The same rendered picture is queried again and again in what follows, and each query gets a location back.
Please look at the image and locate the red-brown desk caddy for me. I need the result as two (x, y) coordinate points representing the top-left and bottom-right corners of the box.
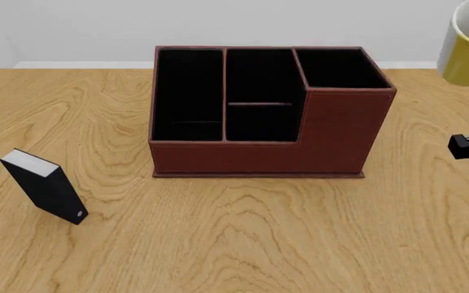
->
(148, 45), (398, 180)

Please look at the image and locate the black book with white pages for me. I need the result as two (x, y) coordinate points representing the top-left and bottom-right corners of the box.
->
(0, 147), (90, 226)

